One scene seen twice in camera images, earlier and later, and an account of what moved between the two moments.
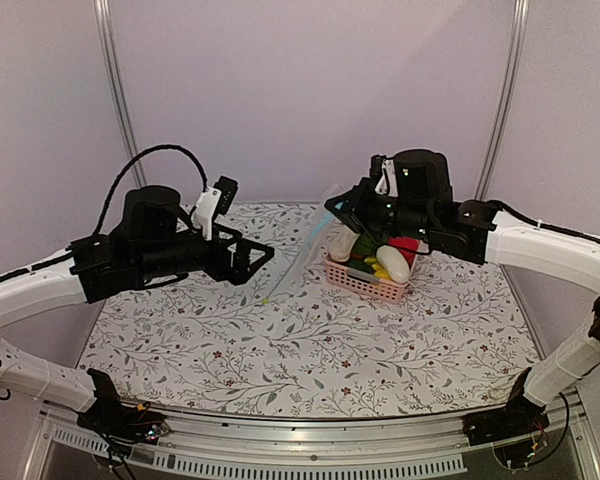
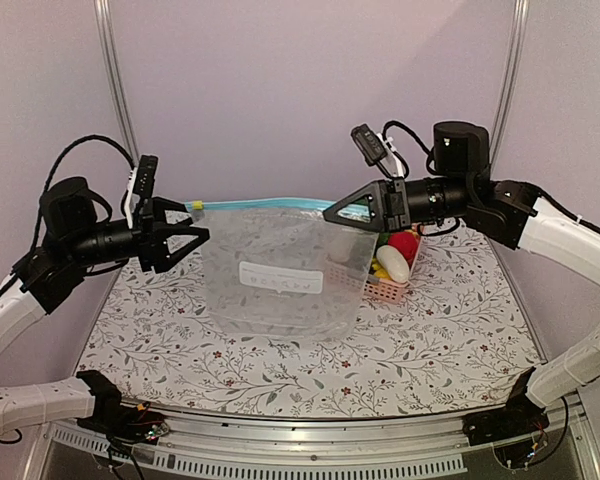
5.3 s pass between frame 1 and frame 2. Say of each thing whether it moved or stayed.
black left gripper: moved
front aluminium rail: stayed
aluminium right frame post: stayed
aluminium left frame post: stayed
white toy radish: stayed
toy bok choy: moved
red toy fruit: stayed
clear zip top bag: moved
